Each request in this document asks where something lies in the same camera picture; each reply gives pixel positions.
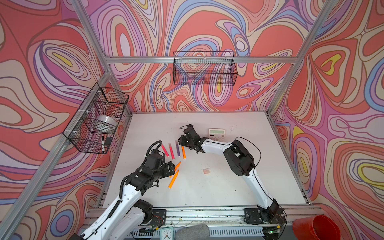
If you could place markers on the black wire basket left wall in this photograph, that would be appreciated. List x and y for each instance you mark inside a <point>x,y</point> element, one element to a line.
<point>84,131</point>

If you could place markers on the black wire basket back wall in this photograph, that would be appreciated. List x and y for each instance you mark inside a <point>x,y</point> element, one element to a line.
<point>204,68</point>

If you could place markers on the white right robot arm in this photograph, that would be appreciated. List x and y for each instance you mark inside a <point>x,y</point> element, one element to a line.
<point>242,164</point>

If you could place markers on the black marker in basket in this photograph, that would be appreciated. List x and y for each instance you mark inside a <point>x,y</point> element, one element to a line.
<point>103,144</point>

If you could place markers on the black wire basket wall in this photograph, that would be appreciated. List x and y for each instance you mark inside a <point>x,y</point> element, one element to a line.
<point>84,131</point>
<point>204,68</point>

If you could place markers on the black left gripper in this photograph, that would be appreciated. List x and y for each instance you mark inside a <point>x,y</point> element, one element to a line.
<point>166,172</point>

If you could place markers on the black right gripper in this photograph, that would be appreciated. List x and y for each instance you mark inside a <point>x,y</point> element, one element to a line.
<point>181,141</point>

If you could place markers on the red bucket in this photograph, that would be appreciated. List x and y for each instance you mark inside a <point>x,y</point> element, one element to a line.
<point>316,228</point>

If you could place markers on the small white clock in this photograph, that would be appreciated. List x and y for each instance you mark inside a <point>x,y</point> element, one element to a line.
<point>167,233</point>

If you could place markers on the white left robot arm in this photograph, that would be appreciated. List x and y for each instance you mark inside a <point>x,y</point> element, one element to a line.
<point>128,210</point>

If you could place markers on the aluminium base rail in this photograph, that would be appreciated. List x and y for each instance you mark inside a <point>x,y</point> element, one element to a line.
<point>227,221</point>

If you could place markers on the orange pen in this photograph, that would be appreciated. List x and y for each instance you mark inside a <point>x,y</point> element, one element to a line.
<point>177,166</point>
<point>184,152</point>
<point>173,179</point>

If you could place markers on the pink pen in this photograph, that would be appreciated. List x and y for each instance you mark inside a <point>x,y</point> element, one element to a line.
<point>171,151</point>
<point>165,151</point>

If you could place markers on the pink desk calculator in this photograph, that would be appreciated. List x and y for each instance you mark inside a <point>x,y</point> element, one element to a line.
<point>217,135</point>

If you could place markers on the silver tape roll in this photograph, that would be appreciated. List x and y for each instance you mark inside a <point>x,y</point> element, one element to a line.
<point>108,120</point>

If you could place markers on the purple pen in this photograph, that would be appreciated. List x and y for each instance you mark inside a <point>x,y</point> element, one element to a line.
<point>178,148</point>

